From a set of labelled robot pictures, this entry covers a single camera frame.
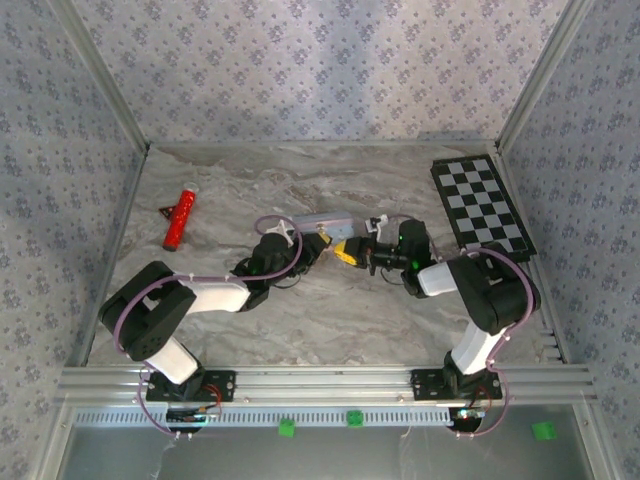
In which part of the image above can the pastel cartoon tin box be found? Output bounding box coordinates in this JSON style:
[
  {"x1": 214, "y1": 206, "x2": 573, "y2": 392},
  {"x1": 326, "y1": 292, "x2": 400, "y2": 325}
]
[{"x1": 291, "y1": 211, "x2": 355, "y2": 242}]

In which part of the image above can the black and white checkerboard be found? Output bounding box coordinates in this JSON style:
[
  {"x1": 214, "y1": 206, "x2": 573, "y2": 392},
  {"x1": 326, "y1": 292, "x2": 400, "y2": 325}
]
[{"x1": 430, "y1": 153, "x2": 539, "y2": 265}]

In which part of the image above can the red glitter tube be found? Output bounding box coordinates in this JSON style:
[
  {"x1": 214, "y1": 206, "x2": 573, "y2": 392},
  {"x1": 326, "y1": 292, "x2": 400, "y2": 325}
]
[{"x1": 162, "y1": 183, "x2": 198, "y2": 252}]

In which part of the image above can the grey metal sheet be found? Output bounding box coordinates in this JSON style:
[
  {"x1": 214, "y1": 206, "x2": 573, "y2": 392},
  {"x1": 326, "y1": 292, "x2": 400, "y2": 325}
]
[{"x1": 53, "y1": 404, "x2": 602, "y2": 480}]

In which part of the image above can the purple cable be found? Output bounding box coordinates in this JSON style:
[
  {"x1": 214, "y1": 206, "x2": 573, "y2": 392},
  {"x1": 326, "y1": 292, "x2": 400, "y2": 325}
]
[
  {"x1": 111, "y1": 214, "x2": 305, "y2": 442},
  {"x1": 384, "y1": 213, "x2": 543, "y2": 441}
]

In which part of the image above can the aluminium back rail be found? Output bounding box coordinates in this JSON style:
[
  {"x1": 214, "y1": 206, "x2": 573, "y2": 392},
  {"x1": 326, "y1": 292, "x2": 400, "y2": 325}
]
[{"x1": 147, "y1": 138, "x2": 501, "y2": 150}]

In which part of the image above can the wide aluminium mounting rail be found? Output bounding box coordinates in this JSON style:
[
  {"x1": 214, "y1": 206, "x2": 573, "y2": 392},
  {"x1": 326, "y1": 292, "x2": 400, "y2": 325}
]
[{"x1": 53, "y1": 364, "x2": 600, "y2": 407}]

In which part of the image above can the aluminium side rail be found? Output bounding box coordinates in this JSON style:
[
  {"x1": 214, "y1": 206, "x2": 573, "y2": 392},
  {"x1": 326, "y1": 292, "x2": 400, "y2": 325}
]
[
  {"x1": 68, "y1": 148, "x2": 150, "y2": 367},
  {"x1": 493, "y1": 148, "x2": 570, "y2": 365}
]

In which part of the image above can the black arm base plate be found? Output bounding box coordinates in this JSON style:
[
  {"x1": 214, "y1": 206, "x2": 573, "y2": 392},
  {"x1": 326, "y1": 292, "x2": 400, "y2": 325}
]
[
  {"x1": 410, "y1": 368, "x2": 503, "y2": 402},
  {"x1": 144, "y1": 368, "x2": 237, "y2": 404}
]

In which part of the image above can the grey slotted cable duct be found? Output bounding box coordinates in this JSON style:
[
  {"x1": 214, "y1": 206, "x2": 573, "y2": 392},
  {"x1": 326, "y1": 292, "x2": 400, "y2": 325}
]
[{"x1": 73, "y1": 405, "x2": 455, "y2": 429}]

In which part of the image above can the circuit board with wires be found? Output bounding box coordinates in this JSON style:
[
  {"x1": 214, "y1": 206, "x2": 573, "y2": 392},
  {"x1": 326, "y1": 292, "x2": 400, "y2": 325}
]
[
  {"x1": 448, "y1": 385, "x2": 495, "y2": 427},
  {"x1": 166, "y1": 383, "x2": 225, "y2": 427}
]

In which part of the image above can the aluminium frame post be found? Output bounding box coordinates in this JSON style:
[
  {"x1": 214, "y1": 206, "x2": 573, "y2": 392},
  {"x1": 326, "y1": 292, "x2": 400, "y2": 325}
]
[
  {"x1": 47, "y1": 0, "x2": 152, "y2": 152},
  {"x1": 493, "y1": 0, "x2": 597, "y2": 152}
]

